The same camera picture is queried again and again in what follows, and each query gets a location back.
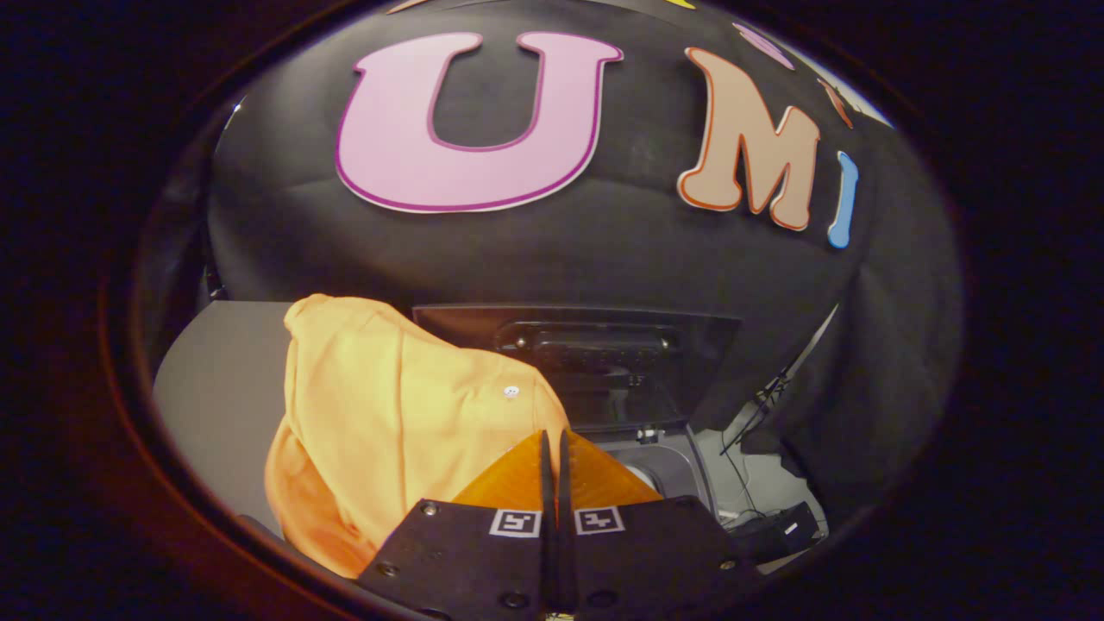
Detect orange shirt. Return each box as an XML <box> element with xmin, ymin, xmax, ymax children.
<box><xmin>265</xmin><ymin>293</ymin><xmax>572</xmax><ymax>579</ymax></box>

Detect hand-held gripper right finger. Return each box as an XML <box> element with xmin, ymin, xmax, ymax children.
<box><xmin>556</xmin><ymin>429</ymin><xmax>764</xmax><ymax>618</ymax></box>

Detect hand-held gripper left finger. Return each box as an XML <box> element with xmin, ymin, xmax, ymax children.
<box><xmin>358</xmin><ymin>430</ymin><xmax>553</xmax><ymax>621</ymax></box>

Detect beige and black cabinet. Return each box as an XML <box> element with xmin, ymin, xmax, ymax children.
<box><xmin>154</xmin><ymin>300</ymin><xmax>298</xmax><ymax>536</ymax></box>

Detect black light stand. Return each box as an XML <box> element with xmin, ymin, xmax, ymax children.
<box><xmin>720</xmin><ymin>306</ymin><xmax>839</xmax><ymax>454</ymax></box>

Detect floor cables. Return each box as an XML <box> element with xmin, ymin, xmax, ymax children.
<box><xmin>720</xmin><ymin>431</ymin><xmax>777</xmax><ymax>529</ymax></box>

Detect black floor box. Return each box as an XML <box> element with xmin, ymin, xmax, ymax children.
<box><xmin>733</xmin><ymin>502</ymin><xmax>820</xmax><ymax>561</ymax></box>

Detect black backdrop cloth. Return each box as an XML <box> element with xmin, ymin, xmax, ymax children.
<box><xmin>138</xmin><ymin>0</ymin><xmax>963</xmax><ymax>518</ymax></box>

